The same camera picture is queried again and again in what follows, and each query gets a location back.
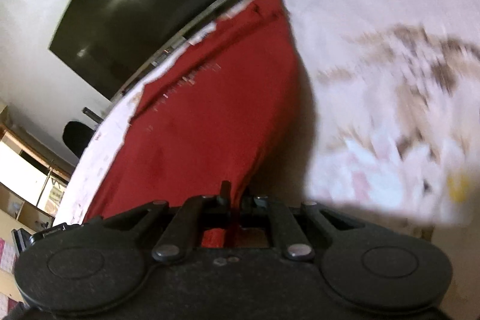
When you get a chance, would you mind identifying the red knitted garment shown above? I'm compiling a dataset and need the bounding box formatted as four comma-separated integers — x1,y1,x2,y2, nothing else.
83,0,307,249

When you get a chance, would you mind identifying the black round object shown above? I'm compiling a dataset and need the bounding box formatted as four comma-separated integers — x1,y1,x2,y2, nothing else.
62,121,95,158

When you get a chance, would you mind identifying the pink floral bed sheet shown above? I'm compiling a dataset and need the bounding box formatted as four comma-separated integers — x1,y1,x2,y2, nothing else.
53,0,480,242

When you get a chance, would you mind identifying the large black television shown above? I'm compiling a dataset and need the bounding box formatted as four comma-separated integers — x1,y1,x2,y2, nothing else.
49,0,217,99

